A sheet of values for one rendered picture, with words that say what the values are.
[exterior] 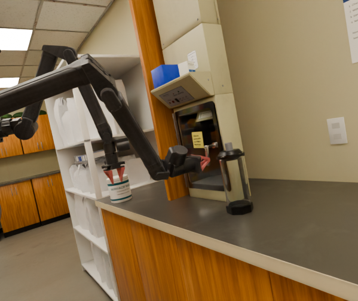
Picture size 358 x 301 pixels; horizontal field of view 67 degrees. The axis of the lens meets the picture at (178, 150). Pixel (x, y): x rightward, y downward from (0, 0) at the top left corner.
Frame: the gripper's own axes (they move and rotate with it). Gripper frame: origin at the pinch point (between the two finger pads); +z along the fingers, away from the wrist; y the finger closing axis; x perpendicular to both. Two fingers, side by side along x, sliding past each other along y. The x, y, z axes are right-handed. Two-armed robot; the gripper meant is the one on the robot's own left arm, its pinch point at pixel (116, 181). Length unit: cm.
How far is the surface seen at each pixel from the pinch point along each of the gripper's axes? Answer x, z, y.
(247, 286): -72, 31, 5
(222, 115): -46, -21, 35
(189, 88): -39, -35, 25
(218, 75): -46, -38, 37
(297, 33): -61, -51, 76
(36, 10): 145, -155, 14
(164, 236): -27.8, 24.9, 5.2
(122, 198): 23.6, 14.2, 10.0
